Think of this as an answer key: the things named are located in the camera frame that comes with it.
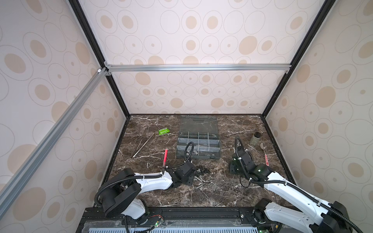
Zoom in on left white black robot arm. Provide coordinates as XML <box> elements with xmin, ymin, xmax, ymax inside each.
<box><xmin>94</xmin><ymin>142</ymin><xmax>197</xmax><ymax>220</ymax></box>

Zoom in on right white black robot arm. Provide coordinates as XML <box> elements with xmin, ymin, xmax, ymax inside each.
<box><xmin>231</xmin><ymin>137</ymin><xmax>362</xmax><ymax>233</ymax></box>

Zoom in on pile of screws and nuts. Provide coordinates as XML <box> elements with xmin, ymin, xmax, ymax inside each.
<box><xmin>194</xmin><ymin>167</ymin><xmax>222</xmax><ymax>192</ymax></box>

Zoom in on pink marker pen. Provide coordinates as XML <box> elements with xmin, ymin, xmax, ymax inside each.
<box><xmin>162</xmin><ymin>149</ymin><xmax>168</xmax><ymax>168</ymax></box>

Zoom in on small spice jar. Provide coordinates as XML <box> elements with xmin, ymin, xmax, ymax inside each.
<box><xmin>250</xmin><ymin>132</ymin><xmax>261</xmax><ymax>147</ymax></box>

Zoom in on grey compartment organizer box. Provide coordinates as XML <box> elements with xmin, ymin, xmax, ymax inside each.
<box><xmin>176</xmin><ymin>115</ymin><xmax>221</xmax><ymax>160</ymax></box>

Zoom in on green snack packet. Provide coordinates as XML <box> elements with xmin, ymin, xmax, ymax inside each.
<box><xmin>158</xmin><ymin>128</ymin><xmax>170</xmax><ymax>136</ymax></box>

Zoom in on metal tongs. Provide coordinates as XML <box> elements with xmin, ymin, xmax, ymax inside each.
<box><xmin>132</xmin><ymin>133</ymin><xmax>154</xmax><ymax>158</ymax></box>

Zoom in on pink handled spoon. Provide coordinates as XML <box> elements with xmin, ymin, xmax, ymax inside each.
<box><xmin>260</xmin><ymin>142</ymin><xmax>269</xmax><ymax>166</ymax></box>

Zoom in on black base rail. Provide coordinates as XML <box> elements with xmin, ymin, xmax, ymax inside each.
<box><xmin>77</xmin><ymin>207</ymin><xmax>282</xmax><ymax>233</ymax></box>

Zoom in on horizontal aluminium frame bar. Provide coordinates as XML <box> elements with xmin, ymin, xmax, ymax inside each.
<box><xmin>106</xmin><ymin>63</ymin><xmax>291</xmax><ymax>73</ymax></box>

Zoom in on diagonal aluminium frame bar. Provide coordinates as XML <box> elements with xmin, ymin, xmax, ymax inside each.
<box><xmin>1</xmin><ymin>68</ymin><xmax>108</xmax><ymax>218</ymax></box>

